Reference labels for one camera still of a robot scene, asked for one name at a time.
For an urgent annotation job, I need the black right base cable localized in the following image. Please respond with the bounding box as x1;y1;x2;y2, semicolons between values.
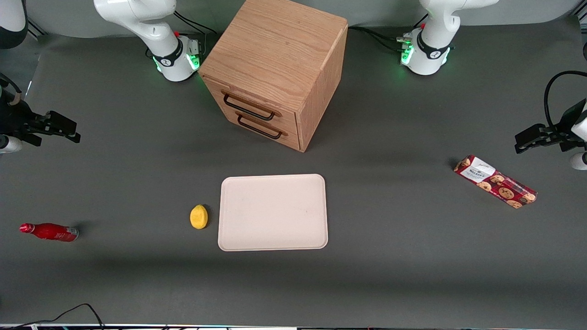
173;10;219;37

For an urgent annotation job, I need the black loose table cable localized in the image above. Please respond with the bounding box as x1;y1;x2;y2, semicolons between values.
0;303;106;330

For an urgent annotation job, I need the red bottle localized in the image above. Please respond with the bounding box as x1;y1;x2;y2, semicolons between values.
19;223;79;242

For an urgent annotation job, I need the red cookie box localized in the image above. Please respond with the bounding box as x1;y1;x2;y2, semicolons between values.
453;155;538;209

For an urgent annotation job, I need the black base cable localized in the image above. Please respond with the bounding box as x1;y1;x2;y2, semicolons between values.
348;14;429;52
173;10;219;37

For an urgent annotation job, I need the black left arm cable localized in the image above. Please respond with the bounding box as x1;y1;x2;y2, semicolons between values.
543;70;587;131

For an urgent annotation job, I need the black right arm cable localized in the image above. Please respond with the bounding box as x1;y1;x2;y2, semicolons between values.
0;73;22;107

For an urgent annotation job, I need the wooden drawer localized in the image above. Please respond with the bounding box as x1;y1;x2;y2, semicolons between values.
215;102;301;152
205;78;300;135

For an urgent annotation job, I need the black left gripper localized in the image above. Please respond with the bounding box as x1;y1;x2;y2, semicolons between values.
514;99;587;154

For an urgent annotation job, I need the wooden drawer cabinet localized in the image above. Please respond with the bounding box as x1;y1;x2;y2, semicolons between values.
198;0;349;153

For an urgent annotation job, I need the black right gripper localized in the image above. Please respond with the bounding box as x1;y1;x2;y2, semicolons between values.
0;94;82;148

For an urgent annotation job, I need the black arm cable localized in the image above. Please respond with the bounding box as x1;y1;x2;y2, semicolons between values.
543;70;587;131
0;73;22;107

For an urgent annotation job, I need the black metal drawer handle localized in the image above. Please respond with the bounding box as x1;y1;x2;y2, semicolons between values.
223;93;276;122
236;115;283;140

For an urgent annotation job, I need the black left base cable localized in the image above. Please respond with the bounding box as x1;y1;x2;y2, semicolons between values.
348;14;429;52

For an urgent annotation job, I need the beige rectangular tray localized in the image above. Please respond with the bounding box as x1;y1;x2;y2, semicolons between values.
218;174;329;252

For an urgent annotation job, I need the yellow lemon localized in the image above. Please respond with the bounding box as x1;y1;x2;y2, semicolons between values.
190;204;209;230

